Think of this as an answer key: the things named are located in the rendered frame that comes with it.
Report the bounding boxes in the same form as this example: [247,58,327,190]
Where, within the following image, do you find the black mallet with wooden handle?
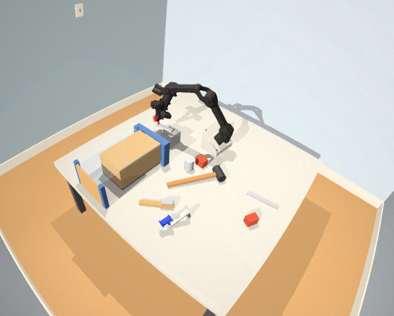
[167,165,226,187]

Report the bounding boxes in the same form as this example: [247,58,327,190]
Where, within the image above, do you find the grey flat bar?
[247,191,279,210]

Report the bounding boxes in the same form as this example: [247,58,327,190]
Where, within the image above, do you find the orange-red box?
[243,212,259,227]
[195,155,209,168]

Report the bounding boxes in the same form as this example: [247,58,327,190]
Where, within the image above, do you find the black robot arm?
[151,82,234,145]

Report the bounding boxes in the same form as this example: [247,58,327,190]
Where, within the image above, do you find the grey cylinder with white end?
[184,156,194,172]

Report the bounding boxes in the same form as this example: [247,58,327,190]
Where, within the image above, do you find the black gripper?
[155,98,172,122]

